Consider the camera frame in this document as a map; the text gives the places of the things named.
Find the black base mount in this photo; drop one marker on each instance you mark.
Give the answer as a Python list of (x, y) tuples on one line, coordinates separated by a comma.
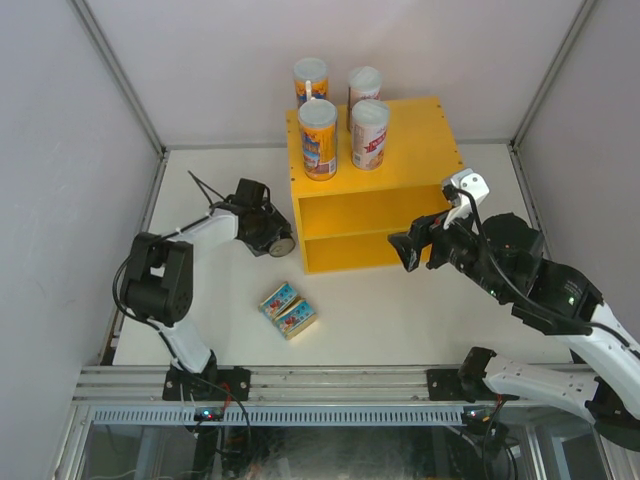
[(444, 385), (228, 383)]

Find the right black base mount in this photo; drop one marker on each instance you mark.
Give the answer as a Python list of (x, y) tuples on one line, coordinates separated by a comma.
[(444, 385)]

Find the aluminium frame rail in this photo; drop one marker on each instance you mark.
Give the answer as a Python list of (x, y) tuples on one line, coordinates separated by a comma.
[(270, 385)]

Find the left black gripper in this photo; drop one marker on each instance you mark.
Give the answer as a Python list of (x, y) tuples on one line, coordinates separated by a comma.
[(275, 225)]

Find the yellow wooden shelf cabinet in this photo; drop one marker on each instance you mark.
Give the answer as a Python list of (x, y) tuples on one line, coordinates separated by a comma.
[(343, 223)]

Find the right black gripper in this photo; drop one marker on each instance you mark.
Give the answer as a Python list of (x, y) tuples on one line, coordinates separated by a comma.
[(426, 227)]

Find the white porridge can red label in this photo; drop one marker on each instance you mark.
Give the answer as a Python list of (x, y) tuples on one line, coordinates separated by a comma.
[(364, 83)]

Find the orange can with spoon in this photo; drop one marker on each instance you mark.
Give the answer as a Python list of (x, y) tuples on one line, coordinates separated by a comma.
[(311, 79)]

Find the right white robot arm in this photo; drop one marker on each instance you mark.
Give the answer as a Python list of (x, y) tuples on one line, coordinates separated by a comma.
[(564, 304)]

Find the grey slotted cable duct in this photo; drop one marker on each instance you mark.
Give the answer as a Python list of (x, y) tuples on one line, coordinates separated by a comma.
[(451, 415)]

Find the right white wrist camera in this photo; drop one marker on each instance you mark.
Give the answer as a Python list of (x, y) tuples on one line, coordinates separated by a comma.
[(460, 190)]

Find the yellow can with white spoon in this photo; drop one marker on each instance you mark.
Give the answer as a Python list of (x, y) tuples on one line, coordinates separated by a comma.
[(317, 120)]

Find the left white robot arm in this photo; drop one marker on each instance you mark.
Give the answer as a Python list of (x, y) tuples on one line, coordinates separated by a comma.
[(155, 283)]

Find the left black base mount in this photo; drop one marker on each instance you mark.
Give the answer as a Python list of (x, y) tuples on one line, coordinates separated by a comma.
[(228, 383)]

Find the blue luncheon meat tin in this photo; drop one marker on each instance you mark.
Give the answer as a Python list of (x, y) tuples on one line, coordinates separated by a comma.
[(295, 319), (279, 301)]

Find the dark blue tin can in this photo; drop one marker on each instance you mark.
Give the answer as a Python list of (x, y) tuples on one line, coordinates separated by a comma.
[(282, 246)]

